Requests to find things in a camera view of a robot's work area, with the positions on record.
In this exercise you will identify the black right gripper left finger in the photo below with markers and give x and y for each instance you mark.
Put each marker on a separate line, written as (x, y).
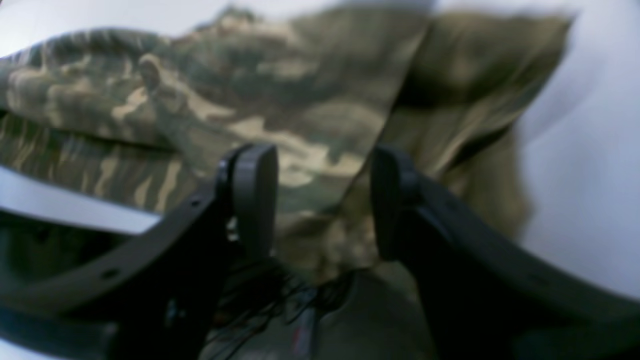
(156, 294)

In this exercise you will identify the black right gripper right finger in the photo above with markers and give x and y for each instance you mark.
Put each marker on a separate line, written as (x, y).
(484, 297)

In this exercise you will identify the camouflage T-shirt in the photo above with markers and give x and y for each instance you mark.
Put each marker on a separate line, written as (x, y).
(143, 120)

